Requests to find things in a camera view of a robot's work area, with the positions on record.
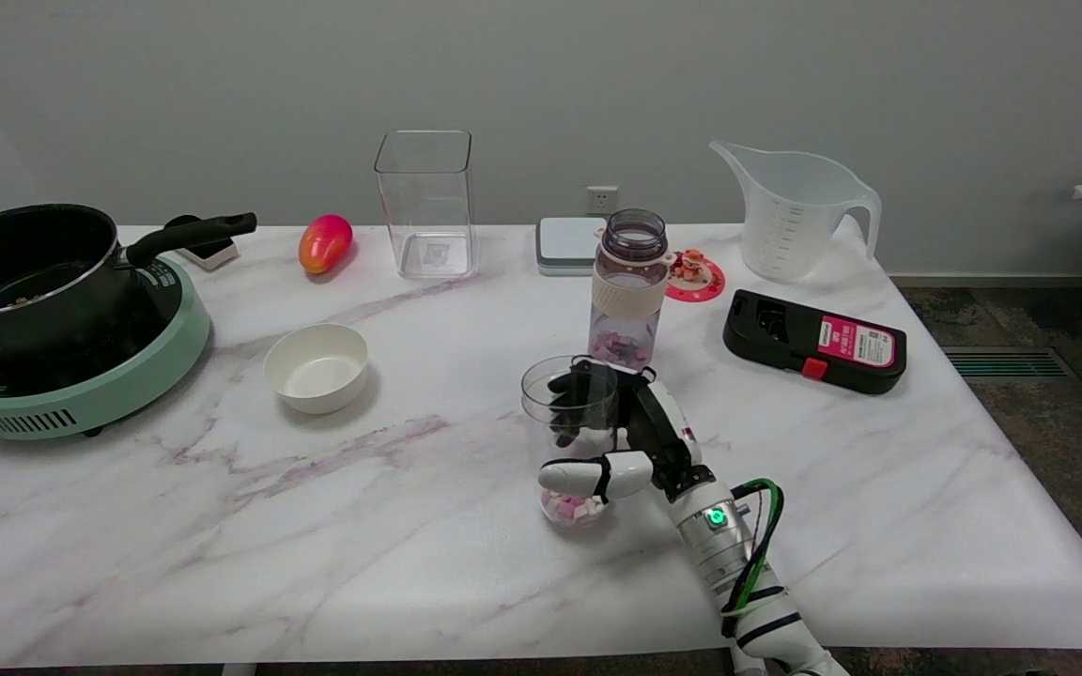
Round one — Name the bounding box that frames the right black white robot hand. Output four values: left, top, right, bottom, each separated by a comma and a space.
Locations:
538, 357, 720, 503

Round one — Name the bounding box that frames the clear cup with candy pieces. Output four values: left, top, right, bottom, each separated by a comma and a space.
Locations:
520, 355, 622, 529

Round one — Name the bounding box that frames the large translucent measuring jug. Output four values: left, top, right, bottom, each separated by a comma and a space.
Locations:
709, 140, 883, 284

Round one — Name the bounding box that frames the purple clear water bottle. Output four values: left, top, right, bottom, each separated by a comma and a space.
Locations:
588, 208, 675, 375

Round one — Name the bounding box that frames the black device with pink label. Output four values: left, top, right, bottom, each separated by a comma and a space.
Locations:
722, 289, 908, 395

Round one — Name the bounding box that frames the round red coaster with figure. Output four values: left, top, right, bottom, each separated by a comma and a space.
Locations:
663, 248, 726, 303

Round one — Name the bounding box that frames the grey white kitchen scale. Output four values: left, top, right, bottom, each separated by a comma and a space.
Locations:
535, 217, 610, 277

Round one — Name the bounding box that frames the clear square plastic container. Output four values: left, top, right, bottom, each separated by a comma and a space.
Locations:
374, 130, 478, 280

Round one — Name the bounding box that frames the white round bowl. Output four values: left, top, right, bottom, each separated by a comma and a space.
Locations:
264, 323, 370, 416

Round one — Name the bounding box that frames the floor vent grille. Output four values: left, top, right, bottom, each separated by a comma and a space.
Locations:
940, 346, 1079, 381

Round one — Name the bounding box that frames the red yellow mango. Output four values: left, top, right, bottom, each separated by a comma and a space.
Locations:
298, 214, 354, 276

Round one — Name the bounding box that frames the small white black gadget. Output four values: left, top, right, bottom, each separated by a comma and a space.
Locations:
165, 215, 240, 272

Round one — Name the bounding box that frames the green induction cooker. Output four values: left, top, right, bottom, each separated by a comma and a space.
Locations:
0, 255, 213, 440

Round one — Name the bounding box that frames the black saucepan with handle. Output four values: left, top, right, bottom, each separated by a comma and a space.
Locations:
0, 204, 258, 362

